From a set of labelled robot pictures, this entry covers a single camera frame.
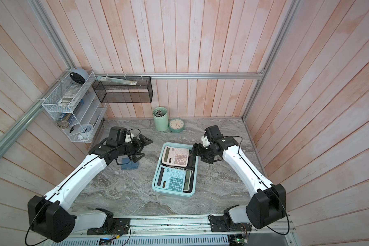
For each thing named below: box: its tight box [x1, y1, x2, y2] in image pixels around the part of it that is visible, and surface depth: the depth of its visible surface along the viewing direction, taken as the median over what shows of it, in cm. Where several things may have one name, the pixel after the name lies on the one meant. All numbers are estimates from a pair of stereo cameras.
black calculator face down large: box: [180, 165, 195, 194], surface depth 78 cm
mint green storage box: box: [151, 141, 199, 198], surface depth 80 cm
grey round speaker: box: [69, 67, 89, 85], surface depth 84 cm
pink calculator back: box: [161, 145, 190, 168], surface depth 87 cm
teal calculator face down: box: [154, 165, 187, 193], surface depth 77 cm
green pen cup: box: [152, 106, 169, 132], surface depth 106 cm
